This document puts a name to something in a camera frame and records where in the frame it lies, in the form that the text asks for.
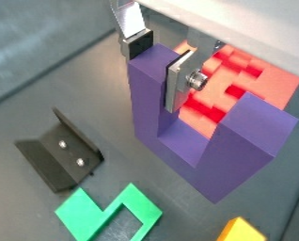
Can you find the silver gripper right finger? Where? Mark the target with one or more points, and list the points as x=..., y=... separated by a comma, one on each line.
x=185, y=75

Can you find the red slotted board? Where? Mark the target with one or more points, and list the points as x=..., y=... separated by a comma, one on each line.
x=236, y=73

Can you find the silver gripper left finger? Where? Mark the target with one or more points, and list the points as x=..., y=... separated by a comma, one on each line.
x=135, y=36

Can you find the green S-shaped block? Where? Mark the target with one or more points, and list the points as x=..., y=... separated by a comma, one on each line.
x=83, y=218

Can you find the purple U-shaped block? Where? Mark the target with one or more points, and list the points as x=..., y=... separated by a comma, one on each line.
x=214, y=164

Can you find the black angle bracket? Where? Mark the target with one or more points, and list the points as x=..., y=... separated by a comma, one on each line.
x=63, y=156

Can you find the yellow long block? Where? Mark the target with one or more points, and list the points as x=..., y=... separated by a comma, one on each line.
x=240, y=230

